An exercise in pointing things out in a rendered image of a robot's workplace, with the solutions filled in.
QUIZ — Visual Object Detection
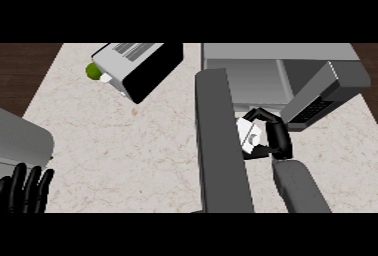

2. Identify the pale grey rounded appliance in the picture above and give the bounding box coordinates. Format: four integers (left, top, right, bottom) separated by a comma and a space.
0, 107, 57, 170

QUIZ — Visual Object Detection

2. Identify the dark grey microwave door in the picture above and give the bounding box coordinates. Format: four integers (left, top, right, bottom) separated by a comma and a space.
194, 68, 257, 214

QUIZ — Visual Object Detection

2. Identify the green round fruit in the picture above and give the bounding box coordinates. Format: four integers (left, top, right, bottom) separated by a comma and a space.
85, 62, 104, 81

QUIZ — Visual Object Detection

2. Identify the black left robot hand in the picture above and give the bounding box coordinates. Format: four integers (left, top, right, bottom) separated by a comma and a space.
0, 162, 57, 214

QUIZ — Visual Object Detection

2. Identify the grey microwave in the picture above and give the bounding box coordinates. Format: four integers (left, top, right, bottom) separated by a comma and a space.
201, 43, 373, 133

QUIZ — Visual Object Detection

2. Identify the white milk carton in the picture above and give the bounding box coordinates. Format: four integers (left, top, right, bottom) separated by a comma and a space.
235, 117, 265, 154

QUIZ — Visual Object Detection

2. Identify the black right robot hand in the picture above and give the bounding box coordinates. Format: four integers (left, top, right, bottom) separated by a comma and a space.
241, 107, 296, 161

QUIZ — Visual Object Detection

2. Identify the white and black toaster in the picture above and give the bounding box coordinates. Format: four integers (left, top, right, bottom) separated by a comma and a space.
91, 43, 185, 105

